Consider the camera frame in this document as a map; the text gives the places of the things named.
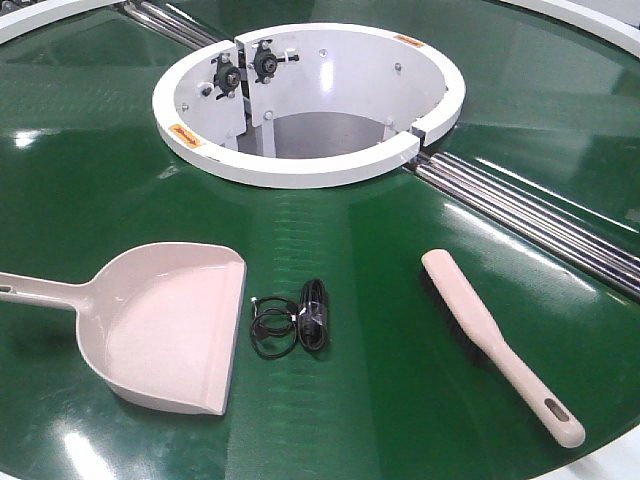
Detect thick black cable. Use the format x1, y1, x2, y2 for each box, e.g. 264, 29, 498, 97
296, 278, 331, 353

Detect thin black cable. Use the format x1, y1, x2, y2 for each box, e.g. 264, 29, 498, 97
249, 296, 301, 359

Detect beige hand brush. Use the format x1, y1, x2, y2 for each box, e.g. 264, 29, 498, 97
421, 249, 586, 448

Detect beige plastic dustpan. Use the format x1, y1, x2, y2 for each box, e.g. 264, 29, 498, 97
1, 242, 246, 415

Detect green conveyor belt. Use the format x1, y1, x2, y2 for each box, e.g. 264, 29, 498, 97
1, 1, 639, 479

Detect black bearing right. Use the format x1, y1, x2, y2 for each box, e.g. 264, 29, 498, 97
248, 39, 300, 84

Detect black bearing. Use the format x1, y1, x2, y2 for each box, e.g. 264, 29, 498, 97
248, 39, 300, 84
211, 53, 241, 100

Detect black bearing left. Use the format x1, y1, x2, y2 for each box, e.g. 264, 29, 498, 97
211, 53, 241, 100

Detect steel rollers top left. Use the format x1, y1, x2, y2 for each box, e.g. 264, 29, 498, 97
119, 1, 220, 50

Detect steel rollers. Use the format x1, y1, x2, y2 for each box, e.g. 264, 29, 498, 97
119, 1, 220, 50
408, 151, 639, 300

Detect steel rollers right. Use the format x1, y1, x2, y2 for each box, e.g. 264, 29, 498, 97
408, 151, 639, 300

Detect white outer rim right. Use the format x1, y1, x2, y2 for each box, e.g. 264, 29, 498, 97
506, 0, 639, 58

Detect white rim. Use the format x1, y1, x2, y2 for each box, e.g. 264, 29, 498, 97
506, 0, 639, 58
1, 0, 118, 44

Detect white outer rim left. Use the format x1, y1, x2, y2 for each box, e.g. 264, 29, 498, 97
1, 0, 118, 44

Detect white inner conveyor ring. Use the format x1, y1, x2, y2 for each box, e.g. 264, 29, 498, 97
151, 21, 467, 190

